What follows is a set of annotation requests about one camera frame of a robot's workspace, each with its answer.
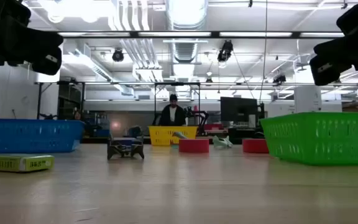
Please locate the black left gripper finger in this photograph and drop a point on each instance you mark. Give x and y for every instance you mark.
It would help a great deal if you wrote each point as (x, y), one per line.
(47, 37)
(48, 44)

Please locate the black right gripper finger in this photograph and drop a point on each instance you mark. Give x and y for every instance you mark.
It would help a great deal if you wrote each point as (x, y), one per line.
(334, 49)
(332, 42)

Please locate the teal staple remover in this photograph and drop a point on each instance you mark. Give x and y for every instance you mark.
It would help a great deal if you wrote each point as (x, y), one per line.
(221, 143)

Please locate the black background robot arm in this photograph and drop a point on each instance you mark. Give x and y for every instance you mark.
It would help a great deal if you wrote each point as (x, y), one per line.
(202, 116)

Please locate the pinkish red tape roll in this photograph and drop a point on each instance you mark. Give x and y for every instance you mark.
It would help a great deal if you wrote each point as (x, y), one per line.
(194, 146)

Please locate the white pillar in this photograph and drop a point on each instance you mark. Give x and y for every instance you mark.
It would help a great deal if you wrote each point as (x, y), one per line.
(308, 99)

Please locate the person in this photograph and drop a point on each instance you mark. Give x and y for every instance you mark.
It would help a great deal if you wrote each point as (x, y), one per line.
(77, 115)
(172, 116)

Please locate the blue plastic basket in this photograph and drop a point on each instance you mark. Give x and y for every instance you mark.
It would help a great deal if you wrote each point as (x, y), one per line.
(26, 135)

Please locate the green plastic basket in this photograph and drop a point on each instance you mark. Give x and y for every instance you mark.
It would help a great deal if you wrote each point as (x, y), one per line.
(322, 140)

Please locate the black computer monitor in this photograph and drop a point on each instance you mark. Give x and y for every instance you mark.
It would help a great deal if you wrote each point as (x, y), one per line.
(238, 109)

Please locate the yellow plastic basket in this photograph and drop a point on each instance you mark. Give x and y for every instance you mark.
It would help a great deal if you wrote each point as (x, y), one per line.
(163, 135)

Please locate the black hanging camera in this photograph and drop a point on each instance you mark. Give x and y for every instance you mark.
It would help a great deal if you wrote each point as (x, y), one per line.
(117, 55)
(280, 78)
(225, 51)

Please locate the black aluminium rig frame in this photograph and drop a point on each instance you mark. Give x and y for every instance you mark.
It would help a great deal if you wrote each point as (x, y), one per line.
(215, 34)

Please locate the silver ceiling air duct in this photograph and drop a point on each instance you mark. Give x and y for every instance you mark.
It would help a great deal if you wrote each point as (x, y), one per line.
(186, 12)

